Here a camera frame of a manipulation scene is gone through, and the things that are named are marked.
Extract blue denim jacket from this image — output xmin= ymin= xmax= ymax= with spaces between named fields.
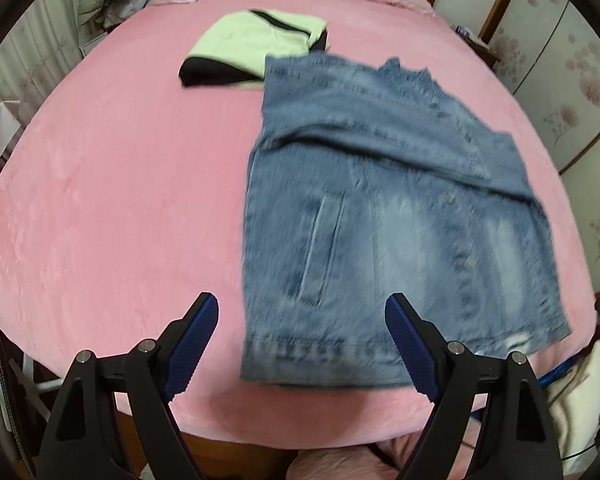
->
xmin=240 ymin=53 xmax=570 ymax=389

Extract pink bed blanket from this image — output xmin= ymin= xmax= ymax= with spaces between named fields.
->
xmin=0 ymin=0 xmax=596 ymax=448

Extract dark wooden nightstand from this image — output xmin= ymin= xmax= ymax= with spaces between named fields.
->
xmin=452 ymin=25 xmax=501 ymax=68

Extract floral wardrobe doors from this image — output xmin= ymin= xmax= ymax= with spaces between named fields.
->
xmin=488 ymin=0 xmax=600 ymax=292

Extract white curtain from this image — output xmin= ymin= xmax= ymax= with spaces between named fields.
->
xmin=0 ymin=0 xmax=83 ymax=125

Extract folded light green garment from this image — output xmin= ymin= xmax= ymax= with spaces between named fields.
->
xmin=178 ymin=9 xmax=328 ymax=88

